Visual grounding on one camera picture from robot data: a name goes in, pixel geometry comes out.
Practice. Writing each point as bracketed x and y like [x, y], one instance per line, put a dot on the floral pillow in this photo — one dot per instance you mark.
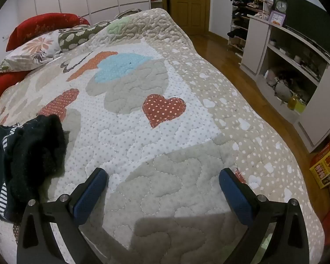
[30, 49]

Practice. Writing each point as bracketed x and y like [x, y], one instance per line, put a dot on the shoe rack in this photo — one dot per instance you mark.
[240, 19]

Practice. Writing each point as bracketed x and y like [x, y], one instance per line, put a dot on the yellow bottle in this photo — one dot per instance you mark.
[292, 102]

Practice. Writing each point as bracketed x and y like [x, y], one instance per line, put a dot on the white kettle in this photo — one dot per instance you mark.
[282, 90]

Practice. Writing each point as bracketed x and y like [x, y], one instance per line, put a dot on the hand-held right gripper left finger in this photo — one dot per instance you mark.
[90, 195]

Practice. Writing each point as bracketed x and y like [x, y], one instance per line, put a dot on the flat screen television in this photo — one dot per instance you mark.
[310, 19]

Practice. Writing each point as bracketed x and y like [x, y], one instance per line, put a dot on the quilted heart patchwork bedspread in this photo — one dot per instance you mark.
[143, 121]

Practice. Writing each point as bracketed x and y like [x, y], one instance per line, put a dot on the yellow cardboard box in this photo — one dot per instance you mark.
[328, 165]

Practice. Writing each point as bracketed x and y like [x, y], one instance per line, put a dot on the purple picture frame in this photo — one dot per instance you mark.
[277, 18]

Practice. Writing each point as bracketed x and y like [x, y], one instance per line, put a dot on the dark mantel clock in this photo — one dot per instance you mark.
[280, 4]

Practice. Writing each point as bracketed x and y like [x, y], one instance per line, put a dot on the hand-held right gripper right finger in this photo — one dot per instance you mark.
[234, 195]

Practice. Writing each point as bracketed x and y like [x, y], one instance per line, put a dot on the green cloud pattern pillow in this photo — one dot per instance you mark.
[77, 37]

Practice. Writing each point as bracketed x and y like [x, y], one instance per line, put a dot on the wooden door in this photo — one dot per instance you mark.
[191, 2]

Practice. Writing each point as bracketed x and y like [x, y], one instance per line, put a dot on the white television cabinet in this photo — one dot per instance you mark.
[257, 49]

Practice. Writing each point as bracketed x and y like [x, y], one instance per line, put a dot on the black pants with green print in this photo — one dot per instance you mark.
[30, 154]

